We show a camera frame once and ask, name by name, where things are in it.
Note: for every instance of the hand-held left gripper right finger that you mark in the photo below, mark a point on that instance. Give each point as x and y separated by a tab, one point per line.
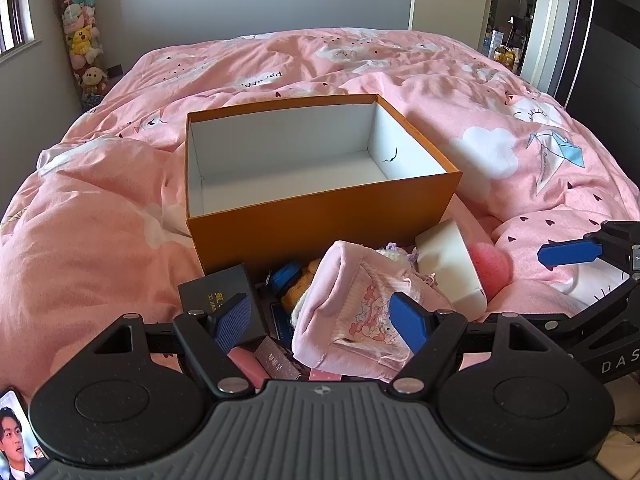
407	322

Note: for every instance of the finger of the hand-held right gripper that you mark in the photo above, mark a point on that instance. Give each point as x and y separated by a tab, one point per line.
600	307
567	251

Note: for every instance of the pink printed blanket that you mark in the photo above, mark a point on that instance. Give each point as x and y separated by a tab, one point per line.
100	235

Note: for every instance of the pink round puff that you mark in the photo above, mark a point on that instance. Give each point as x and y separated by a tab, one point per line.
492	265

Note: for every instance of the pink dotted card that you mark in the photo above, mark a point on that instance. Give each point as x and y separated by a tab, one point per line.
325	374

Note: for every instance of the pink card album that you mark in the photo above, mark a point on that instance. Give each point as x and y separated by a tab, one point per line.
245	367

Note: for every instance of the dark blue card case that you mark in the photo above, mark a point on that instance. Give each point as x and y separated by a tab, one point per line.
280	325

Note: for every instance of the wall socket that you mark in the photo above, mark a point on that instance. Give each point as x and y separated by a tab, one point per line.
114	69

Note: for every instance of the pink printed pouch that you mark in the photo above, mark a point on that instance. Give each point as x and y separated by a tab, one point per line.
340	285

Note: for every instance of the black gift box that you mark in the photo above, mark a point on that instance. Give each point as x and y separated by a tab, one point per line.
210	290

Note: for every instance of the purple crochet item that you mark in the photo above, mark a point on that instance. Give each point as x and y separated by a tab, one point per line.
395	251

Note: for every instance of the dark wardrobe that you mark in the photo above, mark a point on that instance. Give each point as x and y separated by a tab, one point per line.
610	35

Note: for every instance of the smartphone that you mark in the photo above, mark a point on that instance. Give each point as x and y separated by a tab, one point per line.
15	435

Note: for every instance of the orange cardboard box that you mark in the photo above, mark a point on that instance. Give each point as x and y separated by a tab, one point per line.
300	230

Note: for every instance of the brown slim box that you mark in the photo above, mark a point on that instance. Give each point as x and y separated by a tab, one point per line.
275	360

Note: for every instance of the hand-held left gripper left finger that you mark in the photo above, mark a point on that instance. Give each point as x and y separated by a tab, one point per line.
232	322

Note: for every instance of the window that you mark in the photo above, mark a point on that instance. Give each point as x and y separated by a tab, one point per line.
12	5

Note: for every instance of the column of plush toys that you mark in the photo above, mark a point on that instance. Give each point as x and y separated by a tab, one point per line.
82	40

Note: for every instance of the cream case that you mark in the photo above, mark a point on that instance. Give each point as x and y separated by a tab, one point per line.
450	260

